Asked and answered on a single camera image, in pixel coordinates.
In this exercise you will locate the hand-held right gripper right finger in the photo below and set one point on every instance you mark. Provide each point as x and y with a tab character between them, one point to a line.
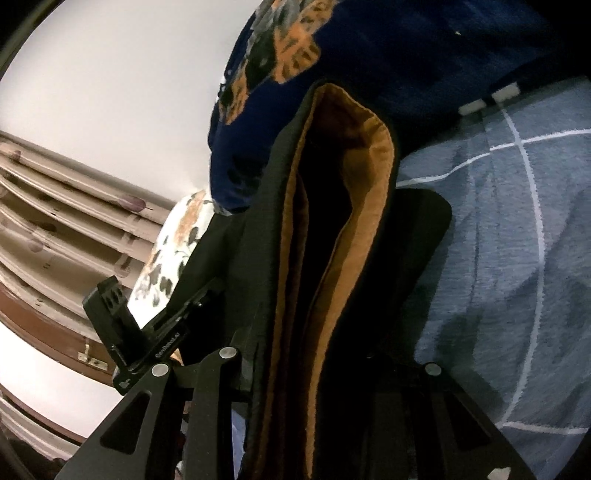
415	415

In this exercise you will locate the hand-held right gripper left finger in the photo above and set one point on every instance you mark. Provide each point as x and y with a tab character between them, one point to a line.
213	397

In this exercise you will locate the black pants with brown lining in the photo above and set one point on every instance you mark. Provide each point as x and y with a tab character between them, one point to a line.
323	277

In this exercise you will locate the white floral blanket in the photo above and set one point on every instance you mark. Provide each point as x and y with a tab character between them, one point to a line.
178	244

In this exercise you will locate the beige patterned curtain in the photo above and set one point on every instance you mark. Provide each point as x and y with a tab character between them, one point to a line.
69	221

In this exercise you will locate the grey-blue checked bed sheet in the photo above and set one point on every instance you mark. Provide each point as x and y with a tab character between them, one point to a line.
508	254

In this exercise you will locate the navy dog-print blanket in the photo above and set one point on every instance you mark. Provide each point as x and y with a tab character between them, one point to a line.
392	60

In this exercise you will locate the brown wooden door frame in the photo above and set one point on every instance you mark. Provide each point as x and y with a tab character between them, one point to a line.
51	327

